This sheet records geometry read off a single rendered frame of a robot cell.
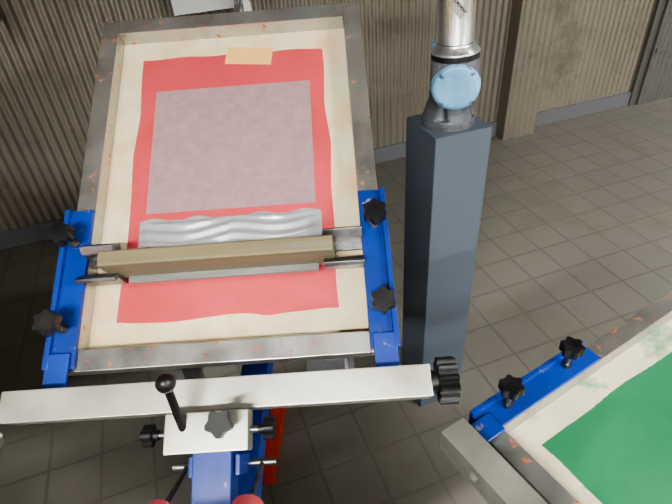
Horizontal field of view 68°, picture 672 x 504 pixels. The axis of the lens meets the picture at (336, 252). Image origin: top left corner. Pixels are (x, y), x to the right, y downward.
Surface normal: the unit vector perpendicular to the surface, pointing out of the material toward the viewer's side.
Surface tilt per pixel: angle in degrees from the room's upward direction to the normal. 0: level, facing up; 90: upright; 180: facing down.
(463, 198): 90
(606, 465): 0
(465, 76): 97
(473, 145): 90
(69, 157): 90
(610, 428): 0
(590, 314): 0
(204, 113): 32
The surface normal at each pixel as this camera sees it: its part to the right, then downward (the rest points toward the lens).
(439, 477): -0.07, -0.80
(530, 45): 0.34, 0.55
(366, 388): -0.04, -0.36
